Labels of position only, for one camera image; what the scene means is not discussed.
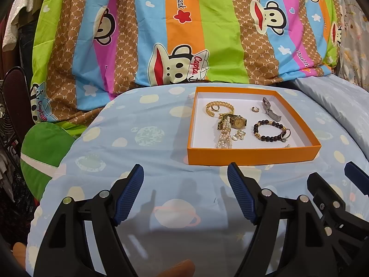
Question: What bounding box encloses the orange shallow box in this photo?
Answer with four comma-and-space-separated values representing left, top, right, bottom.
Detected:
187, 86, 321, 166

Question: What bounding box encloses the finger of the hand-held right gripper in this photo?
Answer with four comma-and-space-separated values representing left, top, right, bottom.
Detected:
345, 162, 369, 189
306, 172, 351, 211

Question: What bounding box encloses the dark patterned cloth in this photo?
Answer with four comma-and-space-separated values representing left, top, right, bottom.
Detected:
0, 138, 38, 237

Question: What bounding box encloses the pale blue quilt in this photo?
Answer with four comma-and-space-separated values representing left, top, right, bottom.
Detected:
291, 73, 369, 162

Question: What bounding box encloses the green cushion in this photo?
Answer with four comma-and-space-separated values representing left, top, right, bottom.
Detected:
20, 121, 75, 199

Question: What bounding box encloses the gold wristwatch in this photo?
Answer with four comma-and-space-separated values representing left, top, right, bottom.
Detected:
217, 114, 248, 130

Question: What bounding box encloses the black bead bracelet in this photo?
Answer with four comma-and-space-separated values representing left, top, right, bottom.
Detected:
253, 120, 284, 143

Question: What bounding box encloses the silver metal clip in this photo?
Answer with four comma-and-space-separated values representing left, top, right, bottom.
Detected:
261, 97, 281, 122

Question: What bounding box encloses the white lace garment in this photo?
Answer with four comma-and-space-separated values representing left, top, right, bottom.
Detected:
3, 0, 49, 49

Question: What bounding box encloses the gold chain bracelet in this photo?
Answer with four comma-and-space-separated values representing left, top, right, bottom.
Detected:
205, 101, 235, 118

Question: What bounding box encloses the dark wooden chair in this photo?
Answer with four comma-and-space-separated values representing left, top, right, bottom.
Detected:
0, 66, 32, 151

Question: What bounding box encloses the blue planet print bedsheet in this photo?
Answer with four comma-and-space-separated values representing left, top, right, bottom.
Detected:
27, 82, 369, 277

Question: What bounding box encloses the person's left hand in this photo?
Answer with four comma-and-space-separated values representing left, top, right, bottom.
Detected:
13, 242, 197, 277

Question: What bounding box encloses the floral cloth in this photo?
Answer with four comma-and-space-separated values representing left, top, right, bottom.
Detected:
334, 0, 369, 90

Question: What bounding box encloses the white pearl bracelet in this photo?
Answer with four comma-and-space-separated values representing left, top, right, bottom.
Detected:
216, 115, 233, 150

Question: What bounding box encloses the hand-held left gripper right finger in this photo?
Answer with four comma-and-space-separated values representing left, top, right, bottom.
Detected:
227, 162, 339, 277

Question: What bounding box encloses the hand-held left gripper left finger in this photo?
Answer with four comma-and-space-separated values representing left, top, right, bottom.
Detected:
33, 164, 145, 277

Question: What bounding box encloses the striped cartoon monkey blanket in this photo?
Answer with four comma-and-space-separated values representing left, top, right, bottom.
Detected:
30, 0, 342, 124

